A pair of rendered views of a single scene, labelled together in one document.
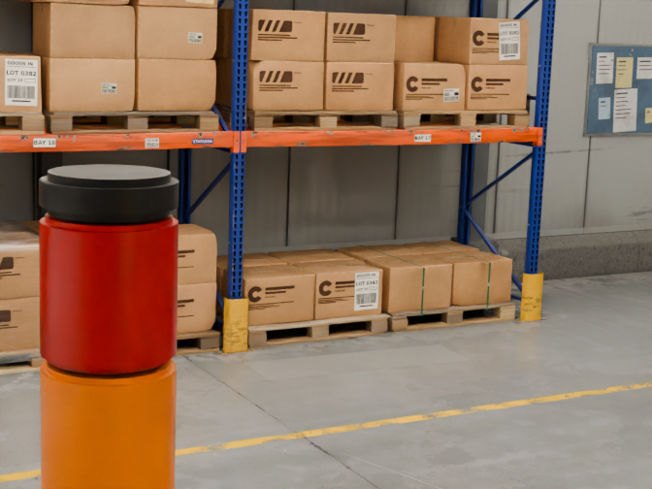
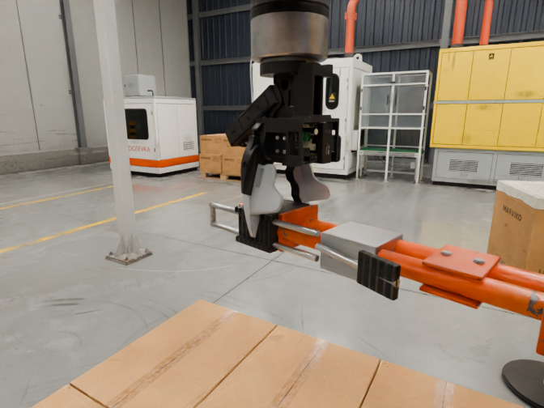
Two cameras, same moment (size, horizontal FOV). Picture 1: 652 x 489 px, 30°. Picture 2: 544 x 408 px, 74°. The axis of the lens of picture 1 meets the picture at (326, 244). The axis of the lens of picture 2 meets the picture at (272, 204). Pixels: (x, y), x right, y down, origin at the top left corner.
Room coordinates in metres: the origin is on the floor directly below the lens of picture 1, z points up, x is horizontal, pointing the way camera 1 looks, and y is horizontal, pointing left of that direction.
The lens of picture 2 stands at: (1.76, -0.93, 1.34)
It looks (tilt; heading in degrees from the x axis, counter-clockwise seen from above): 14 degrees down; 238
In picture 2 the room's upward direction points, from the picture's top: straight up
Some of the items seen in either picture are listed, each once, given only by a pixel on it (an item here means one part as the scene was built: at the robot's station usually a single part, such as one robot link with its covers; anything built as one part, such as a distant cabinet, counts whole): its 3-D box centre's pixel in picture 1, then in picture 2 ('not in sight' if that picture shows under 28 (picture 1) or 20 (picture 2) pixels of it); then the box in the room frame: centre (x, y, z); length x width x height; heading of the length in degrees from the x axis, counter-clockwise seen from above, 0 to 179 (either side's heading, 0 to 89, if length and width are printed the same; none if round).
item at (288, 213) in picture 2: not in sight; (278, 221); (1.49, -1.34, 1.20); 0.08 x 0.07 x 0.05; 104
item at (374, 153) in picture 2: not in sight; (389, 164); (-4.33, -5.97, 0.32); 1.25 x 0.52 x 0.63; 119
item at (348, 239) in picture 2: not in sight; (360, 251); (1.47, -1.20, 1.19); 0.07 x 0.07 x 0.04; 14
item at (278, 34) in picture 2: not in sight; (291, 44); (1.49, -1.31, 1.42); 0.10 x 0.09 x 0.05; 13
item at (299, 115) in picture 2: not in sight; (293, 116); (1.50, -1.30, 1.34); 0.09 x 0.08 x 0.12; 103
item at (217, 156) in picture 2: not in sight; (235, 155); (-1.73, -7.97, 0.45); 1.21 x 1.03 x 0.91; 119
